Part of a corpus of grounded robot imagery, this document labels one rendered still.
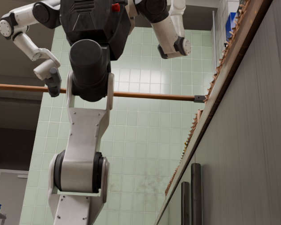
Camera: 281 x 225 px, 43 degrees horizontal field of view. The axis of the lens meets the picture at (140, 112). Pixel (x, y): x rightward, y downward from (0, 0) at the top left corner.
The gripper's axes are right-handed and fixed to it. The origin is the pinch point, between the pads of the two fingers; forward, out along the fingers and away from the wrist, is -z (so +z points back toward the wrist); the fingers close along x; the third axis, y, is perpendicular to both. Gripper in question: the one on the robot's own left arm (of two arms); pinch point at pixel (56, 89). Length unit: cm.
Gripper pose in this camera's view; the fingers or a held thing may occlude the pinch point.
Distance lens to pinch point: 198.5
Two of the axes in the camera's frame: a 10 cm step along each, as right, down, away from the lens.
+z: 0.3, -4.1, -9.1
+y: 10.0, 0.6, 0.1
